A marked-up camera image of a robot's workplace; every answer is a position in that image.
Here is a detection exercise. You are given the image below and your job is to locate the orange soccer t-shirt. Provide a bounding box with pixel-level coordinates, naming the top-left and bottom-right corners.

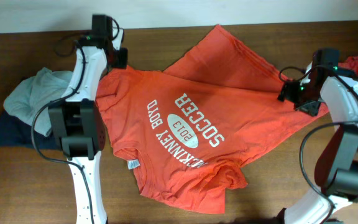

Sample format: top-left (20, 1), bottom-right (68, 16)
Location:
top-left (96, 26), bottom-right (314, 214)

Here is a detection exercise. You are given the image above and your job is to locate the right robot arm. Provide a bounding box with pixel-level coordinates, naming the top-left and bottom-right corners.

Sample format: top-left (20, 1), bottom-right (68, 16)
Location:
top-left (277, 48), bottom-right (358, 224)

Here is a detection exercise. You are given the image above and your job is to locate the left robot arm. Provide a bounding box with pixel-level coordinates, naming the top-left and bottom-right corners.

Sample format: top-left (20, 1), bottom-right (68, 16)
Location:
top-left (48, 14), bottom-right (128, 224)

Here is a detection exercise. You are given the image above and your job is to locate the light grey folded shirt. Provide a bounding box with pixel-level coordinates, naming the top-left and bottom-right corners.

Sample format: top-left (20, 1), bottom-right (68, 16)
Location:
top-left (3, 68), bottom-right (73, 125)

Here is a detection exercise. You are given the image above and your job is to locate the dark navy folded garment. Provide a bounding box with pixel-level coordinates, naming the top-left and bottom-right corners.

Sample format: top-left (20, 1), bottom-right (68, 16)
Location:
top-left (0, 77), bottom-right (62, 151)

